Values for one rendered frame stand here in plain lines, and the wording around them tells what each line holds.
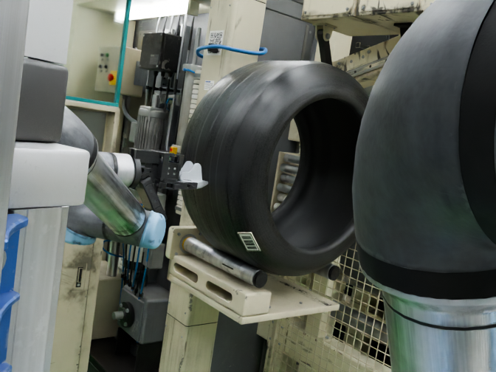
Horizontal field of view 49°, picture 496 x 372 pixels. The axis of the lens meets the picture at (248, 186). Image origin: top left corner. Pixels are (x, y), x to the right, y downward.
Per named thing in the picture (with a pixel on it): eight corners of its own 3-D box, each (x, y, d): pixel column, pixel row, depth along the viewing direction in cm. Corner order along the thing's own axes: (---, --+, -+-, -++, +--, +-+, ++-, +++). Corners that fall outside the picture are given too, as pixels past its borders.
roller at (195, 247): (192, 250, 165) (179, 250, 162) (195, 236, 165) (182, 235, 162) (266, 288, 139) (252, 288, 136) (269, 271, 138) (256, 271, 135)
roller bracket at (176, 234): (164, 257, 162) (168, 225, 161) (263, 252, 188) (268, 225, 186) (170, 260, 160) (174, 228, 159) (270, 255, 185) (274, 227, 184)
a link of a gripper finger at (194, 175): (217, 165, 129) (184, 162, 123) (213, 190, 130) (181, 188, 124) (209, 163, 132) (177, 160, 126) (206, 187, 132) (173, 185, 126)
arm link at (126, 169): (115, 190, 113) (99, 183, 120) (135, 191, 116) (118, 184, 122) (119, 155, 112) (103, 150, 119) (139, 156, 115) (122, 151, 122)
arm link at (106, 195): (76, 73, 71) (174, 213, 115) (4, 63, 74) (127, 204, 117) (41, 150, 67) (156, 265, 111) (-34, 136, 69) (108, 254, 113)
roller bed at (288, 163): (266, 229, 203) (278, 151, 200) (294, 229, 213) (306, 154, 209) (302, 243, 188) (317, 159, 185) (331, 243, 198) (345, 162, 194)
